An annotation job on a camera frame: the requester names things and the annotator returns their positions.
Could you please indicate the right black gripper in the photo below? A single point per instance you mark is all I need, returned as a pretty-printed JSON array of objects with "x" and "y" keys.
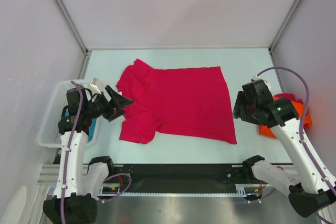
[{"x": 241, "y": 100}]

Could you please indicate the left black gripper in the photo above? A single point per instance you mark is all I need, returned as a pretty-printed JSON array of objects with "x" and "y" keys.
[{"x": 114, "y": 108}]

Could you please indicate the magenta t shirt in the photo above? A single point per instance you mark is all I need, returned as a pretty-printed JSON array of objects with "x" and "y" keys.
[{"x": 186, "y": 101}]

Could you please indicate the white plastic laundry basket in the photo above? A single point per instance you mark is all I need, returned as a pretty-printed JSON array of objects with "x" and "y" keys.
[{"x": 49, "y": 135}]

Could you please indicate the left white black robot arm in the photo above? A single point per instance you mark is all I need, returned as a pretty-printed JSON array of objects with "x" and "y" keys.
[{"x": 75, "y": 198}]

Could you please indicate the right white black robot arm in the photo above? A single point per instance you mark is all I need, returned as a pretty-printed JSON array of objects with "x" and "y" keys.
[{"x": 313, "y": 187}]

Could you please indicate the teal t shirt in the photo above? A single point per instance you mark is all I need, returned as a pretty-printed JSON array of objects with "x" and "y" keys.
[{"x": 92, "y": 131}]

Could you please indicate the dark pink t shirt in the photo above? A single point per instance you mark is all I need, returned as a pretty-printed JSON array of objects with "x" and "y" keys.
[{"x": 288, "y": 96}]

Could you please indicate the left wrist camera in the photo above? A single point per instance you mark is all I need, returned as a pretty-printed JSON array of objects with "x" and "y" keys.
[{"x": 96, "y": 86}]

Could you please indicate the slotted white cable duct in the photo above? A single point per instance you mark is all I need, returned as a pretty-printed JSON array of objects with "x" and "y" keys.
[{"x": 239, "y": 192}]

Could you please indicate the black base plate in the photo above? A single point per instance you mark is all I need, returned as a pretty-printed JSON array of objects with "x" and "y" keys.
[{"x": 184, "y": 186}]

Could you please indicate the aluminium rail frame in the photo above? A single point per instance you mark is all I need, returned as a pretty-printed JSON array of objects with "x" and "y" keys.
[{"x": 47, "y": 174}]

